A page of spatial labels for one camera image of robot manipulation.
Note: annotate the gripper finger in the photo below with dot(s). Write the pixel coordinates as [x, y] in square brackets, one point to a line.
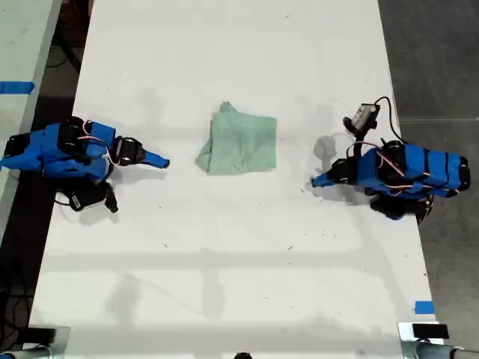
[325, 176]
[157, 156]
[157, 164]
[325, 183]

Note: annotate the pale green T-shirt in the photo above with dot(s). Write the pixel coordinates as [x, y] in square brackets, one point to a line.
[243, 146]

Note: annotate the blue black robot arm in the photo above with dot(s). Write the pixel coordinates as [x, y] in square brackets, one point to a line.
[48, 149]
[430, 170]

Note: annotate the long blue tape strip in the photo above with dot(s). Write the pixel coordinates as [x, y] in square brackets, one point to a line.
[16, 87]

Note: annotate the pale side table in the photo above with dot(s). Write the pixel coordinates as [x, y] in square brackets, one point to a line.
[22, 37]

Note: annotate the short blue tape strip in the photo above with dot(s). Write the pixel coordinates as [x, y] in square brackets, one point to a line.
[424, 307]

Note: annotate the small black box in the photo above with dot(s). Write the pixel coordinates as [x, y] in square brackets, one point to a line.
[430, 331]
[39, 335]

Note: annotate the round black object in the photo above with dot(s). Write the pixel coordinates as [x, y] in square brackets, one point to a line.
[242, 355]

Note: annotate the black camera stalk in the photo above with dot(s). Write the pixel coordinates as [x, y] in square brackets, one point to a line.
[362, 135]

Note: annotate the grey black camera box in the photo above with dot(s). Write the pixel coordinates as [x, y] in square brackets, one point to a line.
[362, 116]

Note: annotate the black camera box white label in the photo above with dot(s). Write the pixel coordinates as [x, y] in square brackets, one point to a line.
[88, 198]

